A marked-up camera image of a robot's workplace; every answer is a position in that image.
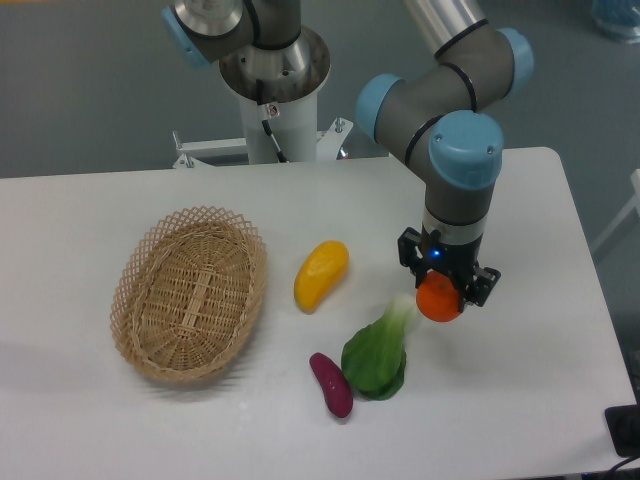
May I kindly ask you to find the black device at edge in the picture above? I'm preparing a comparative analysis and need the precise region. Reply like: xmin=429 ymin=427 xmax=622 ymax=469
xmin=604 ymin=404 xmax=639 ymax=457

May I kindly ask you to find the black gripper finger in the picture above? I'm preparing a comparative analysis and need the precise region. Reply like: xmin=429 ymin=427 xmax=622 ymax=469
xmin=459 ymin=266 xmax=501 ymax=311
xmin=397 ymin=227 xmax=424 ymax=289

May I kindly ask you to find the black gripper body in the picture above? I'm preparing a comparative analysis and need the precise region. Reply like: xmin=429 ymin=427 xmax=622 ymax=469
xmin=418 ymin=228 xmax=483 ymax=293

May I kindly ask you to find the orange fruit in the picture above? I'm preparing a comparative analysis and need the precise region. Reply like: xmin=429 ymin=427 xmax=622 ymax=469
xmin=416 ymin=271 xmax=461 ymax=323

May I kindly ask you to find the woven wicker basket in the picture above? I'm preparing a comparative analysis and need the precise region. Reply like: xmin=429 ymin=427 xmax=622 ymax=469
xmin=110 ymin=206 xmax=267 ymax=383

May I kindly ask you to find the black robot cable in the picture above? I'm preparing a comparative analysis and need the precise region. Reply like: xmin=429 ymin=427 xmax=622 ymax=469
xmin=255 ymin=78 xmax=290 ymax=164

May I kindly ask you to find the white frame at right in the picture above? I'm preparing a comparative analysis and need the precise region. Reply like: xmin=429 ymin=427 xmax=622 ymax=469
xmin=590 ymin=169 xmax=639 ymax=262

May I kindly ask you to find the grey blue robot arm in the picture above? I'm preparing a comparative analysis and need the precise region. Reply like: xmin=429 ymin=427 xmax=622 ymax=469
xmin=162 ymin=1 xmax=534 ymax=309

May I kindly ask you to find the green bok choy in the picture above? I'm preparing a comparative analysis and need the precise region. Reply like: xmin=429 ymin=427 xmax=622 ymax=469
xmin=340 ymin=294 xmax=417 ymax=401

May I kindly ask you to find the purple sweet potato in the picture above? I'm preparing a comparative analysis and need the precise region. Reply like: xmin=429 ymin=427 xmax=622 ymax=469
xmin=309 ymin=352 xmax=354 ymax=419

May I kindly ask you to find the blue bag in corner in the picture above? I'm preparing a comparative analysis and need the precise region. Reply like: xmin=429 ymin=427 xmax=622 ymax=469
xmin=591 ymin=0 xmax=639 ymax=44

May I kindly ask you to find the yellow mango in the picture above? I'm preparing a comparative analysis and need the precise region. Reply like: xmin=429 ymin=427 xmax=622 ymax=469
xmin=294 ymin=240 xmax=350 ymax=314

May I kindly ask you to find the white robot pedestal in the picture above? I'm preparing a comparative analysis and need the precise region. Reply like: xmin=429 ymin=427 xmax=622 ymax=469
xmin=173 ymin=26 xmax=354 ymax=168

